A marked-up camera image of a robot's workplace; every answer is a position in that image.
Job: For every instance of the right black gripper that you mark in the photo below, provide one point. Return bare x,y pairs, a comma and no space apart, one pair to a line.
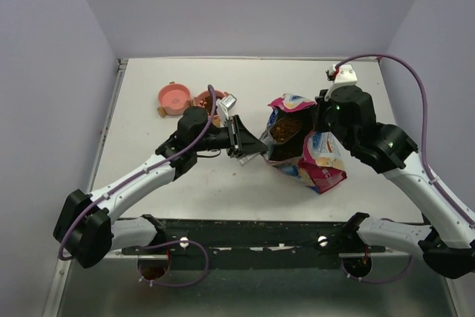
321,105

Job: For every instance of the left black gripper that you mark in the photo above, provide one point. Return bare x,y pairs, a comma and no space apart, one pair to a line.
241,141

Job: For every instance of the pink pet food bag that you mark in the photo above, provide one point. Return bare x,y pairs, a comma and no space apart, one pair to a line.
316,161

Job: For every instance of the clear plastic scoop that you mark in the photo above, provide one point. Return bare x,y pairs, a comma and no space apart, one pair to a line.
277,134

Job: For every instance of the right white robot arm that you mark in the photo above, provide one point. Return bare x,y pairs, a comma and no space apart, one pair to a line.
445,242

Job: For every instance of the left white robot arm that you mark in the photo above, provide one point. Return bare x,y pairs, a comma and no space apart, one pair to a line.
89,225

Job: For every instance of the kibble in pink bowl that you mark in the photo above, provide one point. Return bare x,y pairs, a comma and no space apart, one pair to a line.
206,103

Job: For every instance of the pink bowl right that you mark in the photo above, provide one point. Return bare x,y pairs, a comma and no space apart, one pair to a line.
218,94

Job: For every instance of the pink bowl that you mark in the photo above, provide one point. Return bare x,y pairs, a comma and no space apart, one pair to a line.
218,94
174,98

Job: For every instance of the pink bowl left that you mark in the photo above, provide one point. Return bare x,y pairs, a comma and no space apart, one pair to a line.
174,98

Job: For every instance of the wooden bowl stand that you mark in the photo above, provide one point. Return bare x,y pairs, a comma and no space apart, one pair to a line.
175,98

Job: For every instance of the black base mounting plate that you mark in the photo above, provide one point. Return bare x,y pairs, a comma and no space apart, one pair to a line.
250,244

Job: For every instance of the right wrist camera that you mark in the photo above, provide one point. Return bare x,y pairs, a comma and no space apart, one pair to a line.
342,75

